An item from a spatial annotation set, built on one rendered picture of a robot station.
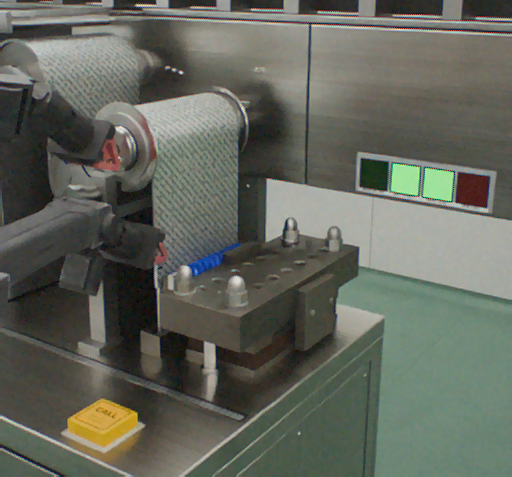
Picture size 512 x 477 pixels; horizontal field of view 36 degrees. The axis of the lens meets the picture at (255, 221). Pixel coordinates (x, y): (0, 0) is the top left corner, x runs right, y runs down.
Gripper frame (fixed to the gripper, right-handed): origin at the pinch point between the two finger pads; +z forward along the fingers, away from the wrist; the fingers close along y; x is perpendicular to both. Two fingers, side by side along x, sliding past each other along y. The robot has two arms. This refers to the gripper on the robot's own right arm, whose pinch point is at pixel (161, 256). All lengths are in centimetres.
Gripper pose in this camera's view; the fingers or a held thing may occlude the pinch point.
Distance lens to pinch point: 134.1
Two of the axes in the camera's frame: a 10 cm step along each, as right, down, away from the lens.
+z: 4.7, 2.8, 8.4
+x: 2.9, -9.5, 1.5
